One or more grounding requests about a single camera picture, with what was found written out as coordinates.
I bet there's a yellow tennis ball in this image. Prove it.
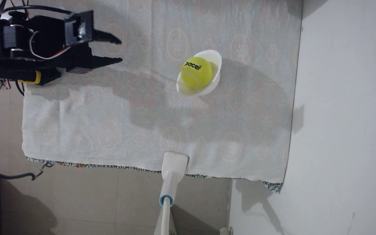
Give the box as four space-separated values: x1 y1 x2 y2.
180 57 213 90

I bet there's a white round bowl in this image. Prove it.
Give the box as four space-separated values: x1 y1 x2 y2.
176 50 223 96

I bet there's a pale patterned towel cloth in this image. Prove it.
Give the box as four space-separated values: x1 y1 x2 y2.
22 0 303 184

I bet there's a white clamp stand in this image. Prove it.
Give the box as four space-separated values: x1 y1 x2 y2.
154 151 189 235

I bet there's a black square camera box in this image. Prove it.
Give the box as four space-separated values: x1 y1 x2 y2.
65 10 94 46

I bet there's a white red servo wire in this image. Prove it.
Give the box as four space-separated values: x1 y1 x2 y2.
29 30 72 60

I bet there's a black camera cable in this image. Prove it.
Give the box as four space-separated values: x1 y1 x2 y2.
0 5 77 17

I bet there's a black hooked floor cable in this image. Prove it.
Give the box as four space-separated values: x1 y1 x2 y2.
0 162 54 181

